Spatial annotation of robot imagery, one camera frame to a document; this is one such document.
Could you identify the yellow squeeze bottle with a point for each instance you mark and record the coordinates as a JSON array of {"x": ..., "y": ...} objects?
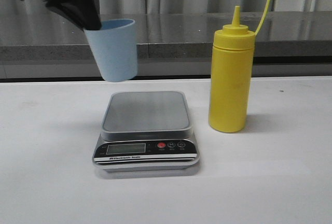
[{"x": 231, "y": 71}]

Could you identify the light blue plastic cup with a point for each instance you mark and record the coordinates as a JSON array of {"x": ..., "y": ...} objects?
[{"x": 114, "y": 48}]

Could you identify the silver digital kitchen scale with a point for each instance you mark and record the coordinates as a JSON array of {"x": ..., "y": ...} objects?
[{"x": 146, "y": 131}]

